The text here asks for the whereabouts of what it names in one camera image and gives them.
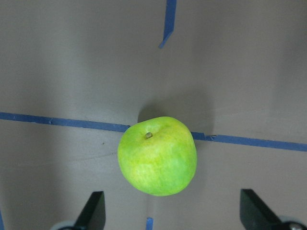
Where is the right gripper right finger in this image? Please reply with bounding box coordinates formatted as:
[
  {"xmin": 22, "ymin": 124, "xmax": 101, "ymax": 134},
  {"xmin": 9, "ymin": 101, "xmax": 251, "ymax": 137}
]
[{"xmin": 240, "ymin": 188, "xmax": 307, "ymax": 230}]

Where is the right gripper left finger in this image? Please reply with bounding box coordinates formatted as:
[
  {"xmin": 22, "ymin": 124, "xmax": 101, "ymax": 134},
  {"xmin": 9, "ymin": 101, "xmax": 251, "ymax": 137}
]
[{"xmin": 51, "ymin": 191, "xmax": 106, "ymax": 230}]

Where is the green apple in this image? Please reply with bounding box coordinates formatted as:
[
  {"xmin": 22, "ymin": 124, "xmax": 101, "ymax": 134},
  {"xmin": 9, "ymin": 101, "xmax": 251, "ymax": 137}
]
[{"xmin": 118, "ymin": 116, "xmax": 197, "ymax": 196}]

